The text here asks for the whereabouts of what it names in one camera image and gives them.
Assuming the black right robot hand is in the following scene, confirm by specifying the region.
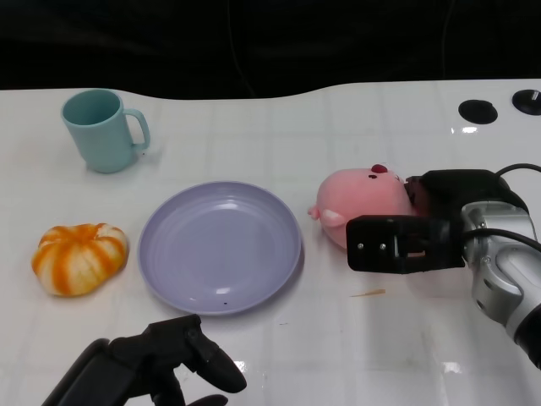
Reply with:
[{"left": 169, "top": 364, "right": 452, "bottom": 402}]
[{"left": 345, "top": 168, "right": 529, "bottom": 276}]

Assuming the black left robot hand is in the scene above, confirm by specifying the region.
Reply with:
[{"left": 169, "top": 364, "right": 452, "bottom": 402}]
[{"left": 41, "top": 313, "right": 249, "bottom": 406}]

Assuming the pink plush beaver doll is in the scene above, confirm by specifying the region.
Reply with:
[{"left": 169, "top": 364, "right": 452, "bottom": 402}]
[{"left": 307, "top": 163, "right": 419, "bottom": 255}]

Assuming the lavender plastic plate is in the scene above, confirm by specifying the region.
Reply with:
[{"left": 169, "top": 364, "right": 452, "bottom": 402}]
[{"left": 137, "top": 181, "right": 304, "bottom": 317}]

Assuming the orange white pumpkin toy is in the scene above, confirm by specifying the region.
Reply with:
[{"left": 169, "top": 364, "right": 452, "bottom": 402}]
[{"left": 31, "top": 222, "right": 129, "bottom": 297}]

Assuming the black round table grommet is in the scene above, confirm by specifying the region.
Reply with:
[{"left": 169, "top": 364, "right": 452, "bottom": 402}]
[
  {"left": 458, "top": 99, "right": 499, "bottom": 125},
  {"left": 511, "top": 89, "right": 541, "bottom": 116}
]

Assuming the teal plastic mug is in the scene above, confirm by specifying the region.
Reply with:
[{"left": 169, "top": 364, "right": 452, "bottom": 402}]
[{"left": 61, "top": 88, "right": 151, "bottom": 174}]

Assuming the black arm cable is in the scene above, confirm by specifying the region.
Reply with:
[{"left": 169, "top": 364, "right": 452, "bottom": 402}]
[{"left": 463, "top": 163, "right": 541, "bottom": 255}]

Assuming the thin black background cable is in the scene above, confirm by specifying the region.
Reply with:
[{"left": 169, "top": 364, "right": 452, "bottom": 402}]
[{"left": 230, "top": 0, "right": 257, "bottom": 97}]

